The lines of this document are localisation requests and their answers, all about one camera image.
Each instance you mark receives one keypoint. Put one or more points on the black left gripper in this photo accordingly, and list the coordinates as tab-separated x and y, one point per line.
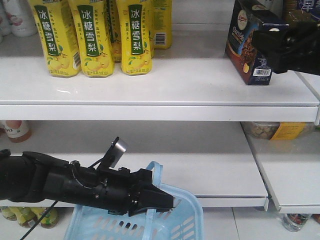
133	193

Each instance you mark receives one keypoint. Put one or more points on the middle yellow pear drink bottle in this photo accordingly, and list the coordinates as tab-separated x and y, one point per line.
96	57

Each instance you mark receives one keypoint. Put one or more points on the yellow pear drink bottle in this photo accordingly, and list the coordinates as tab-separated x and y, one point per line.
162	24
96	57
136	54
56	29

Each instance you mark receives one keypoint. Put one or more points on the white peach drink bottle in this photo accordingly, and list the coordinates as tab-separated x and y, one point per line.
20	18

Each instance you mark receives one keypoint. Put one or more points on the left yellow pear drink bottle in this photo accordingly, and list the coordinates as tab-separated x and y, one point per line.
56	29

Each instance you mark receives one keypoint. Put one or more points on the light blue plastic basket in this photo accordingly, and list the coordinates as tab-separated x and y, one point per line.
184	222

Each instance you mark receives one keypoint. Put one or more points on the white supermarket shelf unit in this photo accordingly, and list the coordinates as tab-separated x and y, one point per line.
185	114

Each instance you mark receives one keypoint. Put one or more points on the orange juice bottle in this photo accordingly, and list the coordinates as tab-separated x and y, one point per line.
17	130

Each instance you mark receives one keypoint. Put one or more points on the right yellow pear drink bottle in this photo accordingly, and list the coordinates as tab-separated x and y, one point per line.
136	54

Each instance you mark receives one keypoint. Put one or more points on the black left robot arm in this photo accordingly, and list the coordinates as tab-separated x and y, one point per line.
34	177

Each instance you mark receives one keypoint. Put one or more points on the green tea bottles bottom shelf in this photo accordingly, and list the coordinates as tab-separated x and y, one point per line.
27	216

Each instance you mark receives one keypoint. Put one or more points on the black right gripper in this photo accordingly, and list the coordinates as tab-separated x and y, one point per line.
291	49

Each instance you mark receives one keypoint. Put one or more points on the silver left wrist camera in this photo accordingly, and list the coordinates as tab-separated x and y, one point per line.
118	150

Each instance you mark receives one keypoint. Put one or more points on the clear nut snack jar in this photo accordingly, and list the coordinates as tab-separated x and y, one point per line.
278	130

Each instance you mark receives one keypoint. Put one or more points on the rear yellow pear drink bottle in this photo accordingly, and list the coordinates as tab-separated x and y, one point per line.
162	24

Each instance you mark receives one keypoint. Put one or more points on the dark blue chocofello cookie box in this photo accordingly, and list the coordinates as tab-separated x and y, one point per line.
249	16

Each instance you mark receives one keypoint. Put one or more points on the clear bottle bottom right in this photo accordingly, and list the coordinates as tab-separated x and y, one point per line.
294	222

